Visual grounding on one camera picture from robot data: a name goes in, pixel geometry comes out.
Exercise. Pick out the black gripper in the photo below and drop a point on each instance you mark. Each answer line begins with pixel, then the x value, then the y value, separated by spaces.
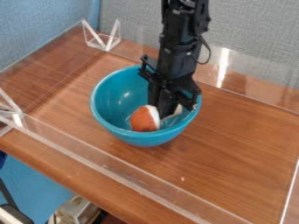
pixel 168 74

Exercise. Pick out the toy mushroom brown cap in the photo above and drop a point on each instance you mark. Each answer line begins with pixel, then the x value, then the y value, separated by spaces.
pixel 145 119

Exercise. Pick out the blue plastic bowl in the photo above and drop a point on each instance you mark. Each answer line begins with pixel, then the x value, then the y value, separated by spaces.
pixel 117 95

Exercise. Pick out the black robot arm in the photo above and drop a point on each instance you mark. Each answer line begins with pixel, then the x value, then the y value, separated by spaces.
pixel 185 21

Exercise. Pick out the clear acrylic back barrier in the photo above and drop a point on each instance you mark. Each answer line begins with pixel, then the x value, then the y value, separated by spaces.
pixel 264 78

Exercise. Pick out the clear acrylic barrier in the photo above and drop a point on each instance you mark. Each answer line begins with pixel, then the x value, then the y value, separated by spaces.
pixel 161 192
pixel 264 78

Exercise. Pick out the clear acrylic front barrier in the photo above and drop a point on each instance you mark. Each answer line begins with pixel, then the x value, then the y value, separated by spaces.
pixel 161 192

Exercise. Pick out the white object under table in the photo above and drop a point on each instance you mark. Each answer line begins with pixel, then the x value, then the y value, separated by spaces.
pixel 74 211

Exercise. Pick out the black stand leg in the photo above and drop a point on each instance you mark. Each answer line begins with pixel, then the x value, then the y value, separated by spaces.
pixel 9 213

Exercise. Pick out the clear acrylic corner bracket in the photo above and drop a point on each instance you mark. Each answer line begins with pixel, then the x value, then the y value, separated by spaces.
pixel 98 40

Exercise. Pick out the clear acrylic left bracket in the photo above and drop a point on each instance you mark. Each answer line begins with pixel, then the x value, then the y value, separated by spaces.
pixel 10 114

